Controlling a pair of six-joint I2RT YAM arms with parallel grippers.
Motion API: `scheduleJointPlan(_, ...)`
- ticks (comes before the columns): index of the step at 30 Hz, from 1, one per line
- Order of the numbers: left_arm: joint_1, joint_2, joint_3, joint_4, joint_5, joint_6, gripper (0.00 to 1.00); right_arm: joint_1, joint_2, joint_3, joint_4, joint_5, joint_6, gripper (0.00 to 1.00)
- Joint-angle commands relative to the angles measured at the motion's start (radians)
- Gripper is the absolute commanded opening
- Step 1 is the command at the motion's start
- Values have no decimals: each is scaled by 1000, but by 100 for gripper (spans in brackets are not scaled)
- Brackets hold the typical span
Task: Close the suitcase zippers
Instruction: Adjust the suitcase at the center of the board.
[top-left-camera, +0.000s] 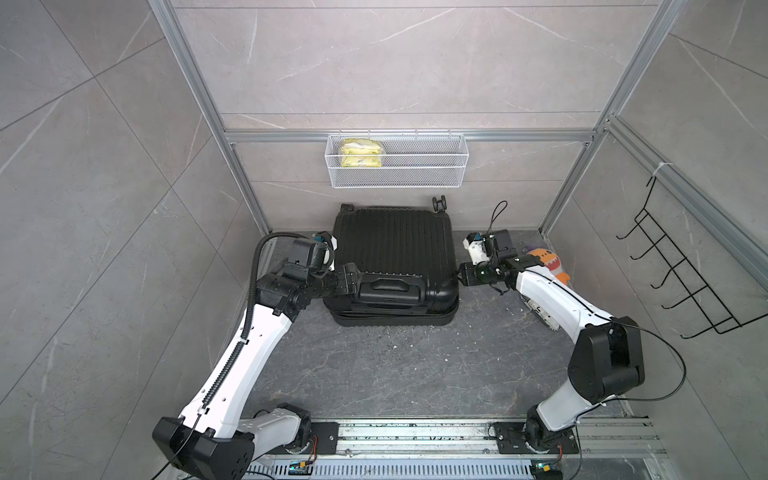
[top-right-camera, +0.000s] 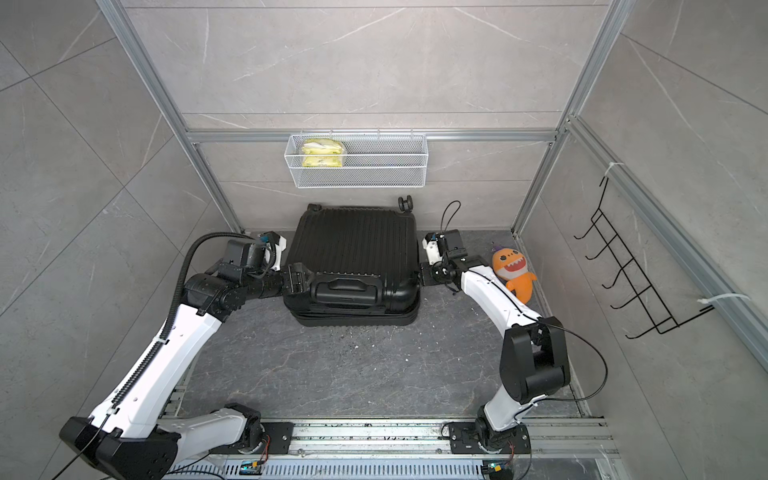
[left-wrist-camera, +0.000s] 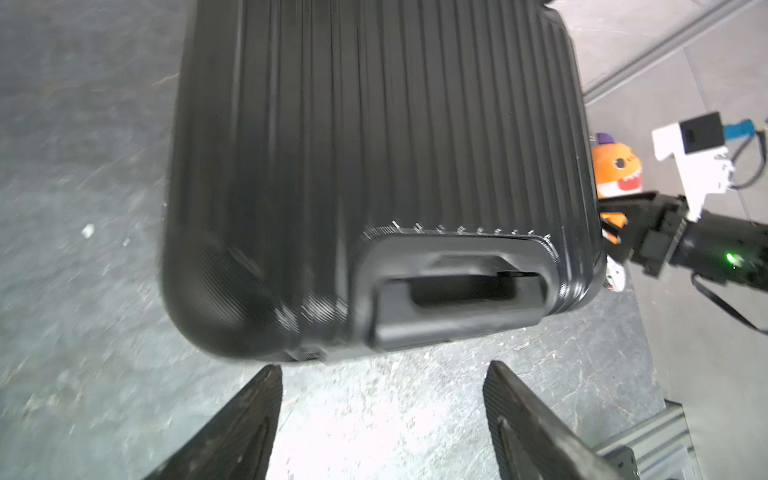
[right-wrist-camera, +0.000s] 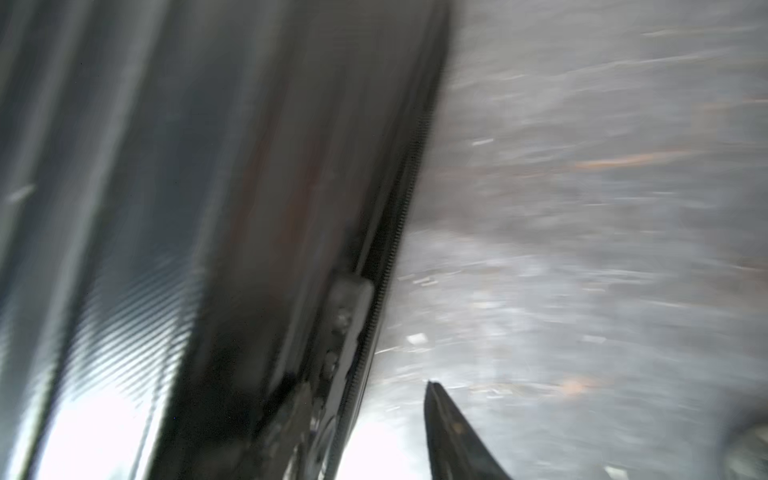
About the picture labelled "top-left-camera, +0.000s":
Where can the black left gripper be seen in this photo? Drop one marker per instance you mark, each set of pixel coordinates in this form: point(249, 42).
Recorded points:
point(343, 280)

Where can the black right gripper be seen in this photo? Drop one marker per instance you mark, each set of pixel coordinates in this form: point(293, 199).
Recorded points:
point(466, 274)

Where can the black ribbed hard-shell suitcase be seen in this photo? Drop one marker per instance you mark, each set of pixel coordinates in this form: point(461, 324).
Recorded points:
point(407, 263)

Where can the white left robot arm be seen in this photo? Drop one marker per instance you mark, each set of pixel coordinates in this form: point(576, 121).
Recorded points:
point(210, 439)

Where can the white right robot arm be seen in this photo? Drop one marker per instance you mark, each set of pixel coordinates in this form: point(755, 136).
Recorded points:
point(607, 359)

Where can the orange shark plush toy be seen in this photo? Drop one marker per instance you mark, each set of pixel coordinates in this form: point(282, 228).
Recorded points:
point(553, 262)

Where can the grey white power drill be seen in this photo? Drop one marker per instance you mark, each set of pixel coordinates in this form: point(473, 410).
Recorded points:
point(541, 314)

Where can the yellow packet in basket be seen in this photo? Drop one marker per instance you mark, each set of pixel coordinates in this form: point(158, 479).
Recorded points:
point(361, 153)

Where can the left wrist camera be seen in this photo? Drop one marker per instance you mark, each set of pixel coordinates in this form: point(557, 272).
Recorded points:
point(324, 249)

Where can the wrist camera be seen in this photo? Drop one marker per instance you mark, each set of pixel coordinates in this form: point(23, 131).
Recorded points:
point(324, 249)
point(474, 244)

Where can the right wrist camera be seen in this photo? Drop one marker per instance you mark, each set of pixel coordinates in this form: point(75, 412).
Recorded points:
point(474, 244)

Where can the white wire mesh basket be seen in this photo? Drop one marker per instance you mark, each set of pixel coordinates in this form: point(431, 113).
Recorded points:
point(414, 160)

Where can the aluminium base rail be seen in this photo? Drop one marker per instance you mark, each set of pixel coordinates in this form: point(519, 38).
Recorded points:
point(471, 448)

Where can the black wire hook rack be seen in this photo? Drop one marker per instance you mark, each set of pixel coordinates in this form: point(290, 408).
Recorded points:
point(718, 316)

